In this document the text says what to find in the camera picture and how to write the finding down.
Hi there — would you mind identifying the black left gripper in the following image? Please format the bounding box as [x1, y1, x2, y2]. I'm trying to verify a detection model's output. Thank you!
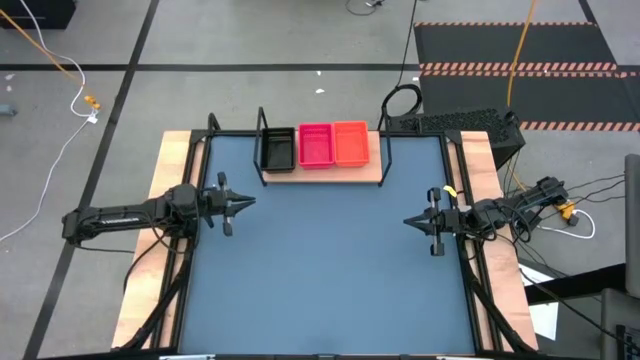
[197, 171, 257, 237]

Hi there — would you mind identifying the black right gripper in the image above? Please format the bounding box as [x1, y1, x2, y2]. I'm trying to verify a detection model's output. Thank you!
[403, 187, 466, 257]

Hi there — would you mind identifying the black plastic basket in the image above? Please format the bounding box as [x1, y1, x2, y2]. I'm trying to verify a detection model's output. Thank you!
[260, 126, 297, 174]

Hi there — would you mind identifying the red plastic basket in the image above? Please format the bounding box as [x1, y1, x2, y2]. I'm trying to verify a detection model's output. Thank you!
[297, 122, 336, 170]

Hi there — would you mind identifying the orange plastic basket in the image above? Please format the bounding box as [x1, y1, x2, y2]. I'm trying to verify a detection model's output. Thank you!
[333, 120, 372, 168]

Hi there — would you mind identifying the black perforated computer case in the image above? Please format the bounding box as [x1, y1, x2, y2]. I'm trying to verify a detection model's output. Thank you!
[388, 105, 527, 170]

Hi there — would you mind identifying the blue-grey table mat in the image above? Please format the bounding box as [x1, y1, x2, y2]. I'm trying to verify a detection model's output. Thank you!
[178, 134, 476, 355]

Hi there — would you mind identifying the white paper sheet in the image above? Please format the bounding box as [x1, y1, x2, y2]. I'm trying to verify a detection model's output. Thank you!
[518, 263, 559, 342]

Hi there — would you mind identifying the black side table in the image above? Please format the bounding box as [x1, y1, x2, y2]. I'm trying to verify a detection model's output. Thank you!
[523, 262, 640, 306]

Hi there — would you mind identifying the black hazard-striped floor mat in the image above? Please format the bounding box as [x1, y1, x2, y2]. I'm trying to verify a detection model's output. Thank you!
[412, 21, 621, 71]
[418, 69, 640, 133]

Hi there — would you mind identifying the grey upright panel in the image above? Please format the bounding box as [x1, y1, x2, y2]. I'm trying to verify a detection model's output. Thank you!
[623, 153, 640, 300]

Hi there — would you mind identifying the black floor box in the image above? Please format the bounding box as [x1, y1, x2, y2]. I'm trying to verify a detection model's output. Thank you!
[0, 0, 77, 30]

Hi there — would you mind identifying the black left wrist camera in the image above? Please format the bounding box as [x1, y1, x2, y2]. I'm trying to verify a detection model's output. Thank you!
[202, 188, 222, 214]

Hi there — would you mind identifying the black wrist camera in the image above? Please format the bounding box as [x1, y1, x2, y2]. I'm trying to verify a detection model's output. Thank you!
[442, 208, 462, 234]
[202, 188, 222, 214]

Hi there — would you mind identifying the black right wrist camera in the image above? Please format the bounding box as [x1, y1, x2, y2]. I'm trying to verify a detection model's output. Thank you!
[442, 208, 462, 234]

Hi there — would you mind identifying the black metal table frame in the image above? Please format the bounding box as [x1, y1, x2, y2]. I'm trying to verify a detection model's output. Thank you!
[112, 112, 539, 355]

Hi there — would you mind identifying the black frame wooden shelf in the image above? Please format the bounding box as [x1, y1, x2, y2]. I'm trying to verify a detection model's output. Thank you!
[253, 106, 394, 188]

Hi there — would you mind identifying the white floor cable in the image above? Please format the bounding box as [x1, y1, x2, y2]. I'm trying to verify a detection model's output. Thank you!
[0, 0, 101, 244]

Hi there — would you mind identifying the white power cable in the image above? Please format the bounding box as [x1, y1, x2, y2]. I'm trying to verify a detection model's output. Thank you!
[537, 209, 597, 241]

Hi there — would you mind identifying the orange extension cable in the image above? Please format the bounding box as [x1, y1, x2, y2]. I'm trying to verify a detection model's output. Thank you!
[0, 9, 101, 111]

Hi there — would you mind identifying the black looped floor cable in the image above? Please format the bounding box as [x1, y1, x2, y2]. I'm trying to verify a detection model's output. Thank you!
[380, 0, 424, 121]

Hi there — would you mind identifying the yellow hanging cable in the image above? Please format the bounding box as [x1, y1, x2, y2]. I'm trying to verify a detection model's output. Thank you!
[505, 0, 539, 109]

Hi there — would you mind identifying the black coiled floor cable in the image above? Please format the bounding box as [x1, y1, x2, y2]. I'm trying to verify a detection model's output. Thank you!
[344, 0, 387, 17]

